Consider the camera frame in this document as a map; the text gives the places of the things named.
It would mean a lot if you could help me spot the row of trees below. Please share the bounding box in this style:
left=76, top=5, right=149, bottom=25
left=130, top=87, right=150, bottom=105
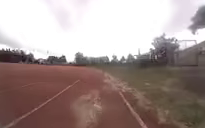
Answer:
left=0, top=47, right=151, bottom=66

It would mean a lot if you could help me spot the pale dirt strip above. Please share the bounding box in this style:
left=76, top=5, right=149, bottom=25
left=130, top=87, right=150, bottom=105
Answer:
left=101, top=71, right=191, bottom=128

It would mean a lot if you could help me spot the red running track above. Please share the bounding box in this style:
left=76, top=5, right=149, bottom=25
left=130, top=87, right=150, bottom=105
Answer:
left=0, top=63, right=161, bottom=128

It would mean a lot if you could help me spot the white painted lane line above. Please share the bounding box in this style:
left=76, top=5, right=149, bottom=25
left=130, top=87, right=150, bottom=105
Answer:
left=3, top=79, right=82, bottom=128
left=117, top=90, right=149, bottom=128
left=0, top=81, right=46, bottom=96

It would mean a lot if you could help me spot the tree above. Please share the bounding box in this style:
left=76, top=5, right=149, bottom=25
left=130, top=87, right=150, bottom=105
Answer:
left=149, top=33, right=180, bottom=66

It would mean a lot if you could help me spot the grass strip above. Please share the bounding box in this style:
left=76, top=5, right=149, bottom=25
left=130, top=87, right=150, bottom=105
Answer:
left=93, top=64, right=205, bottom=128

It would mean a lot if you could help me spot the grey building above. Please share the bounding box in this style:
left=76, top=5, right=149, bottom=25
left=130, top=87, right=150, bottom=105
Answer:
left=174, top=36, right=205, bottom=67

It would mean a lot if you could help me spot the dark overhanging tree foliage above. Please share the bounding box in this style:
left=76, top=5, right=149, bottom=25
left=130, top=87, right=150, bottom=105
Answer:
left=188, top=0, right=205, bottom=35

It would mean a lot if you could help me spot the metal frame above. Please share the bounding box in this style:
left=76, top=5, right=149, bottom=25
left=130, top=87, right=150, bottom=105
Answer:
left=177, top=39, right=198, bottom=51

